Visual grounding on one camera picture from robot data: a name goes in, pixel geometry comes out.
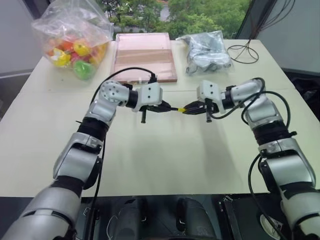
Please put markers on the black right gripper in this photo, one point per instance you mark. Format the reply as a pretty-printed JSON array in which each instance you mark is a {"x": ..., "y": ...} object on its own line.
[{"x": 208, "y": 115}]

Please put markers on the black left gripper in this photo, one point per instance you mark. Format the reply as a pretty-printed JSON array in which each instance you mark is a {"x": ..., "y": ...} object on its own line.
[{"x": 143, "y": 115}]

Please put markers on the black marker pen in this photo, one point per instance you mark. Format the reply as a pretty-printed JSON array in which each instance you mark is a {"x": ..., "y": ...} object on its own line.
[{"x": 175, "y": 109}]

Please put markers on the yellow marker cap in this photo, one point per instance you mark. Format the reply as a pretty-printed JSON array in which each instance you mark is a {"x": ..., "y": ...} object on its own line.
[{"x": 184, "y": 109}]

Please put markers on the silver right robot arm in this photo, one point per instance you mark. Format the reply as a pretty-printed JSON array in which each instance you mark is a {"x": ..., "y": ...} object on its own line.
[{"x": 287, "y": 170}]

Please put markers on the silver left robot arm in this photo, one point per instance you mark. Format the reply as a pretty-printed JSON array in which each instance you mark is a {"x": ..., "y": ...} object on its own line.
[{"x": 75, "y": 160}]

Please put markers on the pink wooden tray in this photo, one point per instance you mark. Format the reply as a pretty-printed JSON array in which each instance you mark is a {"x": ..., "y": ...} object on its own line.
[{"x": 145, "y": 60}]

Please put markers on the clear bag of grey parts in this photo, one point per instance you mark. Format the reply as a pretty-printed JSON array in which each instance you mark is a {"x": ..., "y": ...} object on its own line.
[{"x": 207, "y": 55}]

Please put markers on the green toy fruit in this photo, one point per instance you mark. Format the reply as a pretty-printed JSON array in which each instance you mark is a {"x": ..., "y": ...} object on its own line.
[{"x": 83, "y": 69}]

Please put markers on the yellow toy fruit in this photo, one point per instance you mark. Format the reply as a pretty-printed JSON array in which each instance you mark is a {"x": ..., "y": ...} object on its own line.
[
  {"x": 82, "y": 48},
  {"x": 62, "y": 59}
]

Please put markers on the orange toy fruit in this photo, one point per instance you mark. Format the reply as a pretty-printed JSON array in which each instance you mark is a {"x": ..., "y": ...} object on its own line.
[{"x": 67, "y": 45}]

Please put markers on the clear bag of colourful toys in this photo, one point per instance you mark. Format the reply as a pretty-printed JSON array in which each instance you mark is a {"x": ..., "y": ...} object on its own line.
[{"x": 75, "y": 20}]

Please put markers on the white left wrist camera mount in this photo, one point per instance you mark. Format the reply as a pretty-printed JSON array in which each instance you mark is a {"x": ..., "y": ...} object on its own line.
[{"x": 150, "y": 93}]

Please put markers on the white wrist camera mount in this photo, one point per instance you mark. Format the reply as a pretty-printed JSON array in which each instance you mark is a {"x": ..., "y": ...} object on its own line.
[
  {"x": 150, "y": 93},
  {"x": 208, "y": 91}
]

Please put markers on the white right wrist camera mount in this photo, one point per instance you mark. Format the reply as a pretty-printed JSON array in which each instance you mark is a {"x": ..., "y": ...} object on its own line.
[{"x": 208, "y": 91}]

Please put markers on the dark window frame post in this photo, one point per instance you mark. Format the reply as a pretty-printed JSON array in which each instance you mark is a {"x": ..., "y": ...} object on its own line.
[{"x": 246, "y": 15}]

